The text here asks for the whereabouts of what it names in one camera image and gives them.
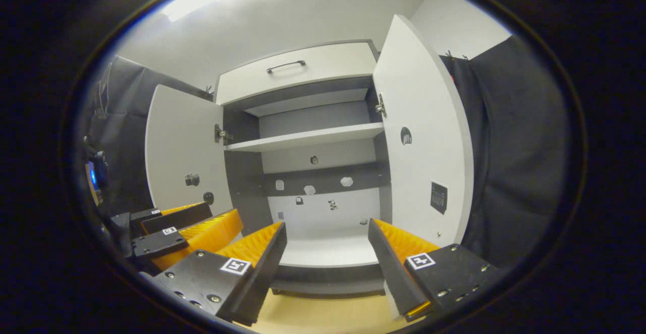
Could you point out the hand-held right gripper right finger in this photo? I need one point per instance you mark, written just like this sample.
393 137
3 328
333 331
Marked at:
391 273

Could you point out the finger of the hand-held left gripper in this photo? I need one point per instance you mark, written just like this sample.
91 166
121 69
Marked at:
156 243
181 217

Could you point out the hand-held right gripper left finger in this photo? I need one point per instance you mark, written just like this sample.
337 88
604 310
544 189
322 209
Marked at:
262 273

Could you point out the grey cabinet door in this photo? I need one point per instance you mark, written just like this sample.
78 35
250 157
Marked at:
429 97
181 142

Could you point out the grey double-door shoe cabinet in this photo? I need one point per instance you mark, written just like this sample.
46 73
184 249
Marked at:
323 117

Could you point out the metal door hinge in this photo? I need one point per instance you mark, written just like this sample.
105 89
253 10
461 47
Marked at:
380 107
222 134

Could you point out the grey cabinet inner shelf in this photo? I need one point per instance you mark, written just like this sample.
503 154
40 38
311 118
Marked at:
303 138

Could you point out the grey cabinet drawer front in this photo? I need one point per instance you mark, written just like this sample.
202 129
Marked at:
328 66

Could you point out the dark device with blue light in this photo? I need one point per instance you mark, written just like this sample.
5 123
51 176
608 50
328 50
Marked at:
98 172

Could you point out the black backdrop cloth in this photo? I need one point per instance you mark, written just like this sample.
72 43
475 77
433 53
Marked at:
520 147
126 122

